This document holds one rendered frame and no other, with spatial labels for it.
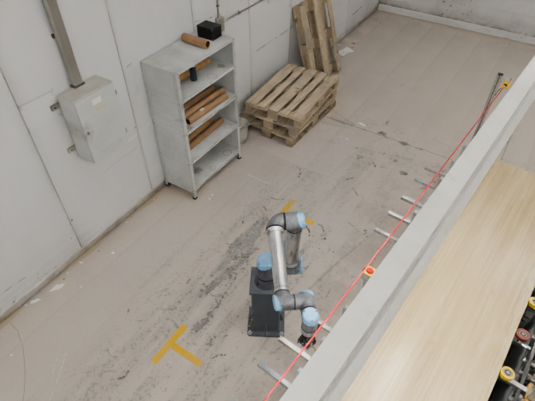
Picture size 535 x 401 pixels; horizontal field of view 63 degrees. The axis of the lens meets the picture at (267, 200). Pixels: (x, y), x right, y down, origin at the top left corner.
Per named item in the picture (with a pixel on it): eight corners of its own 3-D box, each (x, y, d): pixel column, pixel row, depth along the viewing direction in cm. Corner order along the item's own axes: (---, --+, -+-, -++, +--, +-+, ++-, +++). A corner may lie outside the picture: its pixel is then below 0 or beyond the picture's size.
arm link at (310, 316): (318, 305, 240) (321, 321, 233) (315, 317, 249) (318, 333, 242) (300, 306, 240) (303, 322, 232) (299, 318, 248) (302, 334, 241)
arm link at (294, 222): (277, 261, 345) (281, 206, 284) (299, 259, 346) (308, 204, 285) (279, 278, 336) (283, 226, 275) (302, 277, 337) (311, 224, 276)
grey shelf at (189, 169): (165, 185, 514) (138, 61, 406) (212, 145, 569) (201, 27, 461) (195, 200, 497) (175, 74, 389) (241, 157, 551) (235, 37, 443)
